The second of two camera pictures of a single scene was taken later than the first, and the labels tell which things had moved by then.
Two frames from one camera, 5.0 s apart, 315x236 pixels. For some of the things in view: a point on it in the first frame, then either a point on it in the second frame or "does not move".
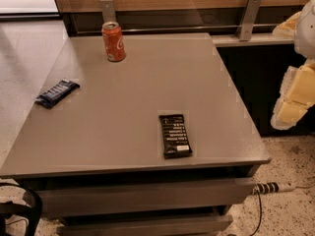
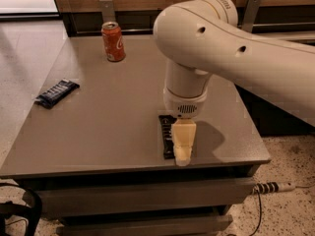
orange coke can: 113,41 does not move
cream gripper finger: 296,97 → 183,134
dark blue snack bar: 56,93 does not move
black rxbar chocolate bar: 176,142 does not move
